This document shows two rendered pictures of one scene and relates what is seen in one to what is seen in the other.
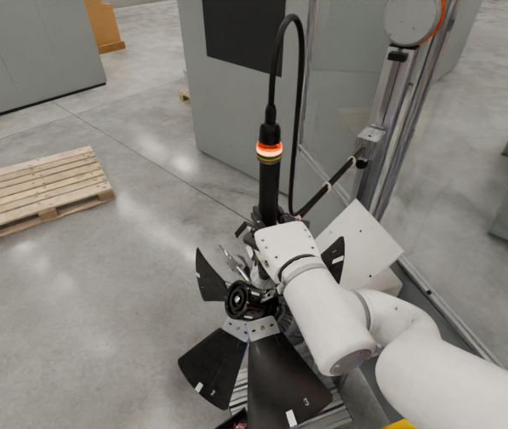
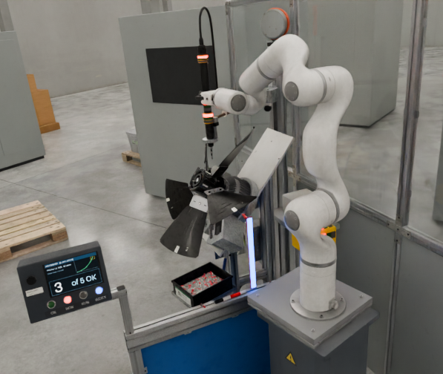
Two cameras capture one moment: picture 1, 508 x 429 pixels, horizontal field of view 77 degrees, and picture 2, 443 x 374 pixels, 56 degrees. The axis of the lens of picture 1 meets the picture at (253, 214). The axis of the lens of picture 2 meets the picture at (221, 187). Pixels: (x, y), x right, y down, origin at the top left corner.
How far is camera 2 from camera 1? 1.33 m
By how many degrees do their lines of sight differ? 20
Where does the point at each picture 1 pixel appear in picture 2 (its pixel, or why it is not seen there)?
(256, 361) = (212, 199)
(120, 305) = (85, 312)
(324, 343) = (227, 96)
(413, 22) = (274, 26)
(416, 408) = (245, 76)
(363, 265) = (274, 156)
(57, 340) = (26, 343)
